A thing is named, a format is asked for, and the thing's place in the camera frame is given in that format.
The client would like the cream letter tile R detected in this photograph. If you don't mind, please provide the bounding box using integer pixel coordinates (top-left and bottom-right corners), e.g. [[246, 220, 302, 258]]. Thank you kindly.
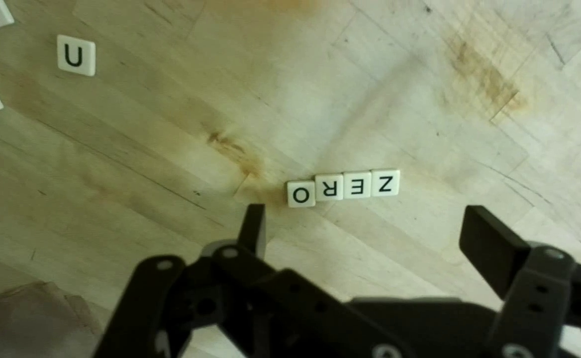
[[312, 173, 346, 203]]

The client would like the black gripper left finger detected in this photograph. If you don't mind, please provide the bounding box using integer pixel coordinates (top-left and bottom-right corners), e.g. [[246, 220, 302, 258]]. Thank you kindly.
[[91, 201, 415, 358]]

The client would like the cream letter tile E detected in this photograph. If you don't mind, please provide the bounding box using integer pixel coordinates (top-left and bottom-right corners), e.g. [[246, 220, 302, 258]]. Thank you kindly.
[[342, 171, 374, 201]]

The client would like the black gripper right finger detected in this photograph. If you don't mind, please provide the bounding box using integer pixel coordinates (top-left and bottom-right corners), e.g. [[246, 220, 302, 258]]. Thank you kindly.
[[457, 203, 581, 358]]

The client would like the cream letter tile U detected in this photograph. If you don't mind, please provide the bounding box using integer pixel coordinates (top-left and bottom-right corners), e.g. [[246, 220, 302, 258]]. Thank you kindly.
[[55, 32, 97, 77]]

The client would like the cream letter tile Z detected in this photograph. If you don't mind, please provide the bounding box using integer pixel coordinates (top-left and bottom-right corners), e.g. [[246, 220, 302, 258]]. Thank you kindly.
[[370, 167, 401, 199]]

